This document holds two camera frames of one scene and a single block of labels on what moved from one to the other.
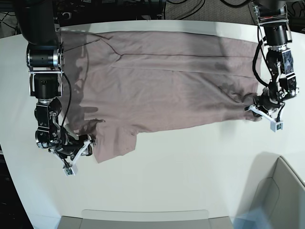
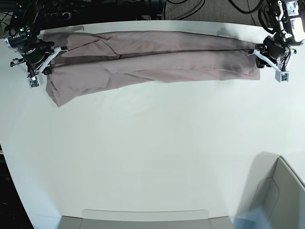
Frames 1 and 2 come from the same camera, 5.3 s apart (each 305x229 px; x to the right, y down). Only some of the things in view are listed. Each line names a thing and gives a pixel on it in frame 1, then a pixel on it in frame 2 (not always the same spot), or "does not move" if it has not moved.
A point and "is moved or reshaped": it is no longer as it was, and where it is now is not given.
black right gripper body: [264, 101] to [270, 47]
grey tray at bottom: [92, 219] does not move
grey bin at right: [274, 185] does not move
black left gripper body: [72, 146] to [35, 54]
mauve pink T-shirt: [117, 85] is moved or reshaped
